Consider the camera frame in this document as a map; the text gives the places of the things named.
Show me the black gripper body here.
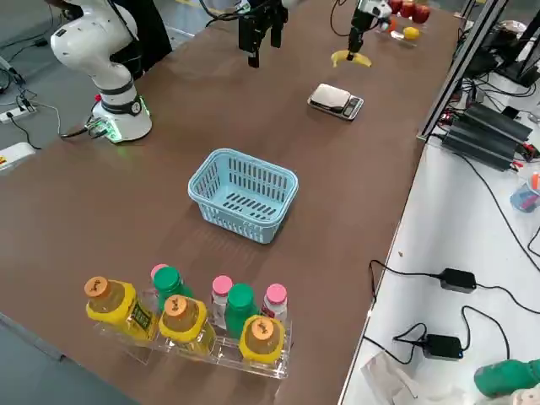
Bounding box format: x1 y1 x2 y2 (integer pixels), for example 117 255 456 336
351 8 375 31
240 0 289 27

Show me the yellow banana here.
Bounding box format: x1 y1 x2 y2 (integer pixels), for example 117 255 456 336
330 49 374 69

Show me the silver kitchen scale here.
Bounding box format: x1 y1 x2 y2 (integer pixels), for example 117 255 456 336
306 83 365 122

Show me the blue plastic basket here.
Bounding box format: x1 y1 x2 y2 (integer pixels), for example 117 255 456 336
187 148 300 245

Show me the clear acrylic fruit stand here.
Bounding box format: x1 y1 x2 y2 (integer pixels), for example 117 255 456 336
386 12 431 47

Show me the person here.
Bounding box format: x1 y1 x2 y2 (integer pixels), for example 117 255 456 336
113 0 174 81

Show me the plate of snacks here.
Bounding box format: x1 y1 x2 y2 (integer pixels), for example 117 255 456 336
499 20 527 37

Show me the black power supply box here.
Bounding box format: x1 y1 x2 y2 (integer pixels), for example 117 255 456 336
462 103 533 143
441 121 522 172

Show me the clear cup with pens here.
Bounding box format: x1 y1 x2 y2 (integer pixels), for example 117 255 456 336
510 172 540 214

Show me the white power strip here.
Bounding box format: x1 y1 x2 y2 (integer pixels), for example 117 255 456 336
0 107 39 124

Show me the green bottle green cap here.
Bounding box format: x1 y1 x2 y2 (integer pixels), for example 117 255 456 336
224 283 261 338
152 266 195 313

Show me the black power adapter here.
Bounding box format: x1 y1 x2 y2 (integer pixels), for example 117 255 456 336
440 267 478 294
421 333 464 361

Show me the white box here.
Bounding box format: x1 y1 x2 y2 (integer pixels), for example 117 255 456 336
0 142 37 175

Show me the yellow bottle orange cap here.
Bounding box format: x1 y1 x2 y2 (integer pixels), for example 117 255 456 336
158 294 216 355
84 276 159 341
238 315 284 366

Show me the clear acrylic bottle rack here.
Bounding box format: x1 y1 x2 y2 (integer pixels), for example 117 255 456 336
90 311 294 381

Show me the clear plastic bag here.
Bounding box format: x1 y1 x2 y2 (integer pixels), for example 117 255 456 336
360 349 423 405

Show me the green plastic bottle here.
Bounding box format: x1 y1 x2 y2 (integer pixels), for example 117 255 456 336
473 359 540 400

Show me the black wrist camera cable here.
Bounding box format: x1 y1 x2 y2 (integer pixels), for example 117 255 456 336
330 0 354 37

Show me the aluminium frame post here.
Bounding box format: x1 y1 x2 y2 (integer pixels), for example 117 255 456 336
416 0 507 140

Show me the black power supply cable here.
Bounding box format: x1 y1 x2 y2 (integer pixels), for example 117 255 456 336
457 154 540 271

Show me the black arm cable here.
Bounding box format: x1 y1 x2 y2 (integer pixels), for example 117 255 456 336
61 0 143 140

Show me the black adapter cable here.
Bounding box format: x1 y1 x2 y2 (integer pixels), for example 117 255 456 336
369 259 540 316
392 305 514 365

